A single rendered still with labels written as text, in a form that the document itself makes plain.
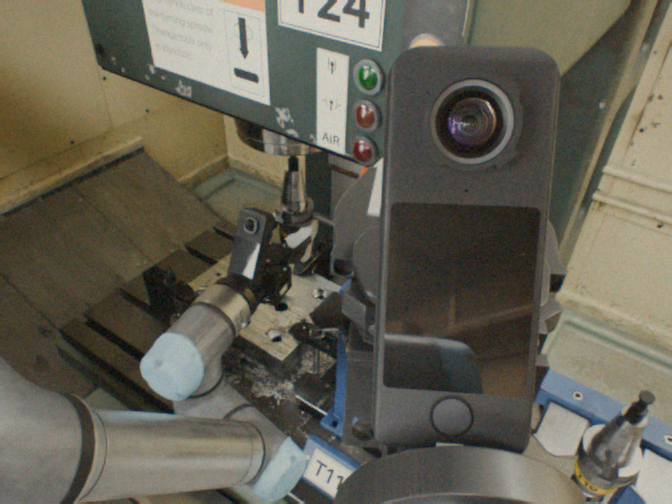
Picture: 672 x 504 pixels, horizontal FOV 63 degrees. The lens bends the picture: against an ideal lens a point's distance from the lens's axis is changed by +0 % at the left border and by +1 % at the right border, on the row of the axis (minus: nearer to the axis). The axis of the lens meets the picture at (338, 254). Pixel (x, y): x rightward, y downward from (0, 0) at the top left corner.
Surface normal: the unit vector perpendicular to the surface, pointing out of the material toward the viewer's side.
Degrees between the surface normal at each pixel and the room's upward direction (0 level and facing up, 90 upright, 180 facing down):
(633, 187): 90
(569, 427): 0
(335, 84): 90
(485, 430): 58
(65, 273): 24
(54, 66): 90
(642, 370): 0
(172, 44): 90
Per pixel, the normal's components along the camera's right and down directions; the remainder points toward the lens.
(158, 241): 0.36, -0.55
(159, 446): 0.90, -0.31
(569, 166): -0.57, 0.51
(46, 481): 0.73, 0.25
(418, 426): -0.10, 0.13
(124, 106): 0.83, 0.38
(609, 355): 0.03, -0.77
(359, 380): -0.07, 0.63
